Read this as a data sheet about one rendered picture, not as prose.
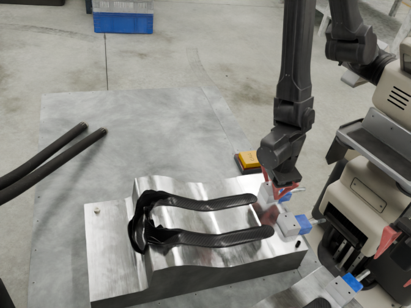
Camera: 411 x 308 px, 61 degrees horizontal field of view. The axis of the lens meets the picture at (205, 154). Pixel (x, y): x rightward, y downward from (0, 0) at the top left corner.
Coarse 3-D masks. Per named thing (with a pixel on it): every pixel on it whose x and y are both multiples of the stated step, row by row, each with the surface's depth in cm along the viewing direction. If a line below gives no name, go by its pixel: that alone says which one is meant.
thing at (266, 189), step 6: (264, 186) 93; (270, 186) 93; (264, 192) 93; (270, 192) 92; (288, 192) 94; (294, 192) 97; (264, 198) 93; (270, 198) 92; (282, 198) 94; (288, 198) 95
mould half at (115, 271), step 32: (192, 192) 92; (224, 192) 94; (256, 192) 95; (96, 224) 84; (192, 224) 82; (224, 224) 86; (256, 224) 87; (96, 256) 78; (128, 256) 79; (160, 256) 72; (192, 256) 74; (224, 256) 80; (256, 256) 81; (288, 256) 83; (96, 288) 73; (128, 288) 74; (160, 288) 75; (192, 288) 80
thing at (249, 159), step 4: (240, 152) 115; (244, 152) 116; (248, 152) 116; (252, 152) 116; (240, 156) 115; (244, 156) 114; (248, 156) 114; (252, 156) 114; (244, 160) 113; (248, 160) 113; (252, 160) 113; (256, 160) 113; (244, 164) 113; (248, 164) 112; (252, 164) 112; (256, 164) 113
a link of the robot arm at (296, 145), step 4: (292, 136) 79; (296, 136) 79; (300, 136) 80; (304, 136) 80; (292, 140) 78; (296, 140) 79; (300, 140) 79; (304, 140) 80; (292, 144) 80; (296, 144) 80; (300, 144) 80; (292, 148) 80; (296, 148) 80; (300, 148) 81; (292, 152) 81; (296, 152) 81
